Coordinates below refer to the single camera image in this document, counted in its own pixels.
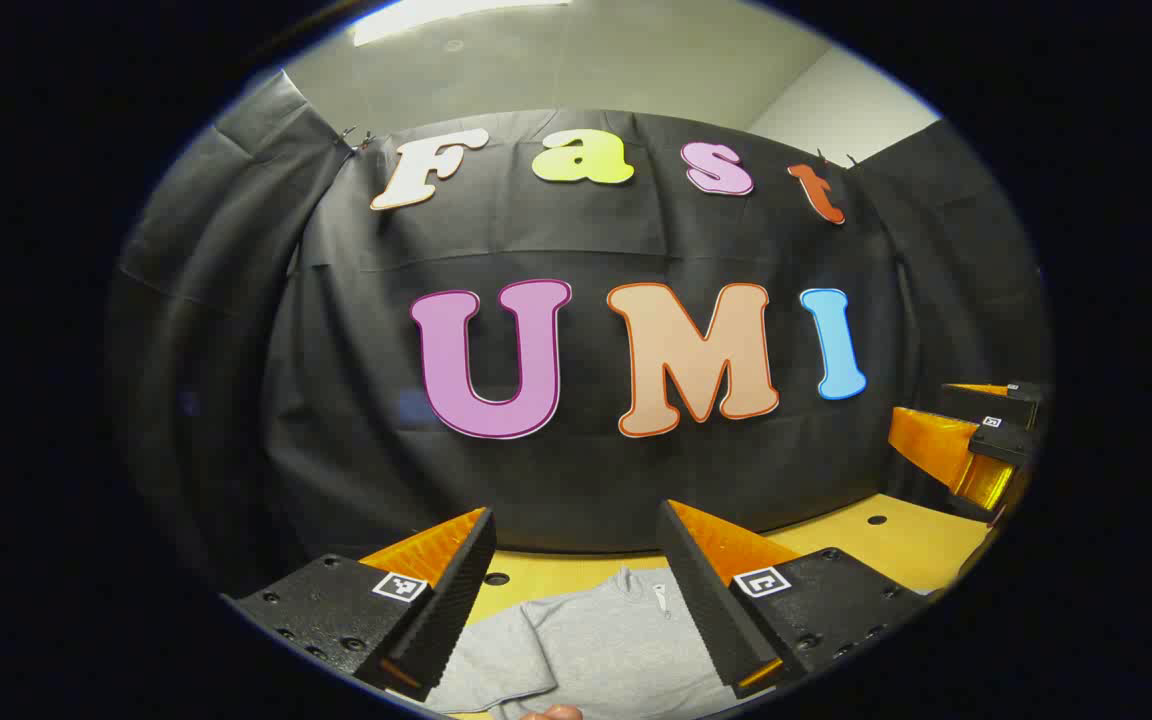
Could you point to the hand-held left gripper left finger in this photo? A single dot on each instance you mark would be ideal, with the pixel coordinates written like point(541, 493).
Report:
point(451, 610)

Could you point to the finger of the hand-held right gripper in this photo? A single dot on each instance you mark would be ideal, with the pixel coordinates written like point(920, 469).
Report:
point(936, 440)
point(986, 402)

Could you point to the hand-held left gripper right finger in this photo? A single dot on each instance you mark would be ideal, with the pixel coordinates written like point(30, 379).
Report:
point(706, 600)

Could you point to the grey zip-neck sweatshirt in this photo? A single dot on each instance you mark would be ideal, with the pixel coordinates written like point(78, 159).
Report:
point(596, 650)

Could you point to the black backdrop cloth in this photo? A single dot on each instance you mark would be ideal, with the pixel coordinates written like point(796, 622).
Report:
point(586, 480)

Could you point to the metal cloth clip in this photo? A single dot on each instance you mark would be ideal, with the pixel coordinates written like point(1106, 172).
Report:
point(834, 158)
point(356, 138)

